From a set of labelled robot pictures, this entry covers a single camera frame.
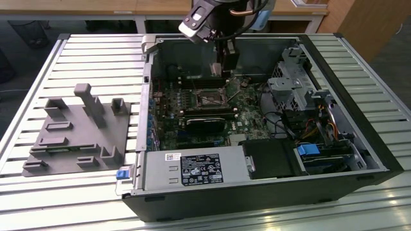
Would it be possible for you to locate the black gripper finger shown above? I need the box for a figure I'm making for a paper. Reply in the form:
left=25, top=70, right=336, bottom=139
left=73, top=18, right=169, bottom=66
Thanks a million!
left=215, top=40, right=224, bottom=65
left=223, top=39, right=240, bottom=73

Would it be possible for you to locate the small square CPU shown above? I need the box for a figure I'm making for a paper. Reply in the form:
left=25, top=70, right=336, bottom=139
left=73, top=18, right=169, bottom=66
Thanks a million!
left=209, top=62, right=223, bottom=78

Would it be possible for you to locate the black RAM slot bank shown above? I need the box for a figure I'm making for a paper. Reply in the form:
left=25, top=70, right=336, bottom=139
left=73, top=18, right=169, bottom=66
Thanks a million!
left=179, top=76, right=225, bottom=89
left=183, top=107, right=235, bottom=119

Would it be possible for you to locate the CPU socket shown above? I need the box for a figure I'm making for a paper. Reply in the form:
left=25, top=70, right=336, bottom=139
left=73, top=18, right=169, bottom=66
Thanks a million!
left=191, top=88, right=231, bottom=109

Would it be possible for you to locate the silver metal drive cage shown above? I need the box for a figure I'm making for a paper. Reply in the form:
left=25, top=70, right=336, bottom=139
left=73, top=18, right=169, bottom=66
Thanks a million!
left=267, top=47, right=337, bottom=112

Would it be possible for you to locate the green motherboard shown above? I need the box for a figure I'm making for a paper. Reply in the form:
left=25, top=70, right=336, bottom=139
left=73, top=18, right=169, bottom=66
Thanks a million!
left=151, top=72, right=267, bottom=151

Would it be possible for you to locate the black graphics card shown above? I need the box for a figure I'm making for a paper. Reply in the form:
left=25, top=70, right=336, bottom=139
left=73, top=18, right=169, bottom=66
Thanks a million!
left=185, top=116, right=228, bottom=133

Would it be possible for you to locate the wooden desk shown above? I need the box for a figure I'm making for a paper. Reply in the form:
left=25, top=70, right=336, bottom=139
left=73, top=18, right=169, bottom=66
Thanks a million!
left=0, top=0, right=331, bottom=34

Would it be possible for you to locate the black plastic shroud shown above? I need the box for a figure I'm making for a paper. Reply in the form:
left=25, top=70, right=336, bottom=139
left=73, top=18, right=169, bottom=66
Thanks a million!
left=239, top=139, right=305, bottom=180

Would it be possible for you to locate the blue disk carrier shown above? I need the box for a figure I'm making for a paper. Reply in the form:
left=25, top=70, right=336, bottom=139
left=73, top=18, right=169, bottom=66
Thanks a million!
left=296, top=143, right=321, bottom=157

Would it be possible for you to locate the wooden cabinet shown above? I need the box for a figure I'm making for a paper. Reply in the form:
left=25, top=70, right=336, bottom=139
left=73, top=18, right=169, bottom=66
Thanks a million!
left=316, top=0, right=411, bottom=64

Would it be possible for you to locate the black hard disk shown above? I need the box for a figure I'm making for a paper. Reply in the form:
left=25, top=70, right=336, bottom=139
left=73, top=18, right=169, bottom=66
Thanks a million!
left=301, top=154, right=352, bottom=172

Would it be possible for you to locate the grey power supply unit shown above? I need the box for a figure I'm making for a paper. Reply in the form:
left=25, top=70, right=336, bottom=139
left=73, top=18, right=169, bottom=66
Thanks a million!
left=140, top=146, right=256, bottom=192

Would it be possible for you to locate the grey plastic parts rack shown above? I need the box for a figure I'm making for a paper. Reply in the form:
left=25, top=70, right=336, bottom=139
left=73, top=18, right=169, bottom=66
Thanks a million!
left=20, top=83, right=132, bottom=178

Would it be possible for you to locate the black open PC case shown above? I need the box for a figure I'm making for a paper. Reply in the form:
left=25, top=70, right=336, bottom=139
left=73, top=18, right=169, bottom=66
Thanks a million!
left=120, top=33, right=404, bottom=222

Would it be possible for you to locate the black mesh waste bin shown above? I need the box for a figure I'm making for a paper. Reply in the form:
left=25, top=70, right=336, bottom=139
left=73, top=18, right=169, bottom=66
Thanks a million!
left=7, top=20, right=52, bottom=50

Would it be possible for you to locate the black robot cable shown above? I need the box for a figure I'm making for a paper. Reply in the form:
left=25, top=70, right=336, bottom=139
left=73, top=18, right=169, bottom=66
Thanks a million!
left=209, top=9, right=260, bottom=41

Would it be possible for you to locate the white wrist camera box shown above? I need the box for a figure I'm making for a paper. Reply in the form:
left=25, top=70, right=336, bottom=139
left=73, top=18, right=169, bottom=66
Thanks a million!
left=177, top=0, right=215, bottom=44

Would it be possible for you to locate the black internal cable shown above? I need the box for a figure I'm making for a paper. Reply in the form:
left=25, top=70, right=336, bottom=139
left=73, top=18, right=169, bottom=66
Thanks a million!
left=261, top=111, right=297, bottom=140

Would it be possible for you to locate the yellow orange wire bundle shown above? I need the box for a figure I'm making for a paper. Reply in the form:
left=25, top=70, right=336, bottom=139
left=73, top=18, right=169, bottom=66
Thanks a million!
left=301, top=103, right=340, bottom=145

